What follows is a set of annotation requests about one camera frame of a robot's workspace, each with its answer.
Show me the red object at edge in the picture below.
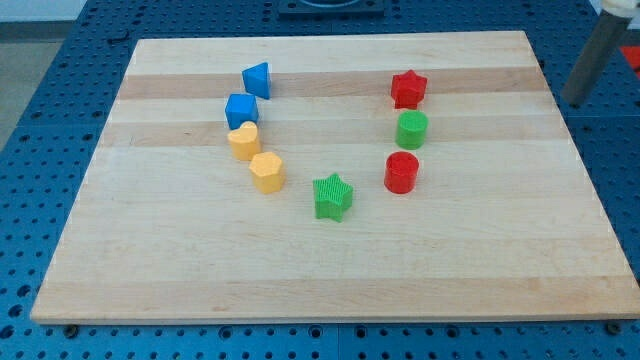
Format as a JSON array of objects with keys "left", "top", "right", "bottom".
[{"left": 620, "top": 46, "right": 640, "bottom": 77}]

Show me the blue triangle block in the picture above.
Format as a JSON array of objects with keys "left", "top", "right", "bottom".
[{"left": 242, "top": 62, "right": 271, "bottom": 100}]

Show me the red cylinder block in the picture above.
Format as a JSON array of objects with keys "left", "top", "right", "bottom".
[{"left": 384, "top": 151, "right": 419, "bottom": 194}]

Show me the grey cylindrical pointer rod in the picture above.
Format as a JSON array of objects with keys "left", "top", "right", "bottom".
[{"left": 561, "top": 0, "right": 639, "bottom": 108}]

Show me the green star block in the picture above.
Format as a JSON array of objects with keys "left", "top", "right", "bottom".
[{"left": 313, "top": 173, "right": 353, "bottom": 222}]

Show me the wooden board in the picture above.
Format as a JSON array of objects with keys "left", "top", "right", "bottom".
[{"left": 31, "top": 31, "right": 639, "bottom": 325}]

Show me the blue cube block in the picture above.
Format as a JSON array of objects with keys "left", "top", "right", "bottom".
[{"left": 225, "top": 93, "right": 259, "bottom": 130}]

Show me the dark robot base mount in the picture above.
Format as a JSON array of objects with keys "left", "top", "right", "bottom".
[{"left": 277, "top": 0, "right": 386, "bottom": 18}]

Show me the green cylinder block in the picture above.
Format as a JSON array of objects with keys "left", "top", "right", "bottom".
[{"left": 395, "top": 110, "right": 429, "bottom": 150}]

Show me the red star block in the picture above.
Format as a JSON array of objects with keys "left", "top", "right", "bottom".
[{"left": 390, "top": 70, "right": 428, "bottom": 110}]

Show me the yellow heart block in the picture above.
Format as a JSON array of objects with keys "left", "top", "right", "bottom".
[{"left": 227, "top": 121, "right": 262, "bottom": 161}]

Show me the yellow hexagon block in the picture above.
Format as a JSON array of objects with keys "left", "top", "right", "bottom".
[{"left": 249, "top": 152, "right": 286, "bottom": 194}]

